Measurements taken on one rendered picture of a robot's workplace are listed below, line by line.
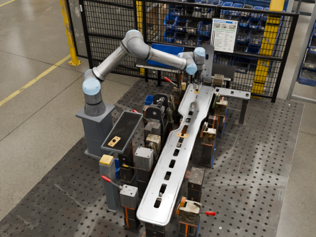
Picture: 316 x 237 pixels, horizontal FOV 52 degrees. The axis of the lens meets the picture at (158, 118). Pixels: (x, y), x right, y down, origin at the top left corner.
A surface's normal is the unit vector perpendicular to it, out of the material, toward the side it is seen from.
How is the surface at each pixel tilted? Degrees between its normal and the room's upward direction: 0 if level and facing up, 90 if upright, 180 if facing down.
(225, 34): 90
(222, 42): 90
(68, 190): 0
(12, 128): 0
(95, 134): 90
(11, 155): 0
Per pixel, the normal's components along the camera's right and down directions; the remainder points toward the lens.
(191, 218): -0.29, 0.61
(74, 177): -0.01, -0.77
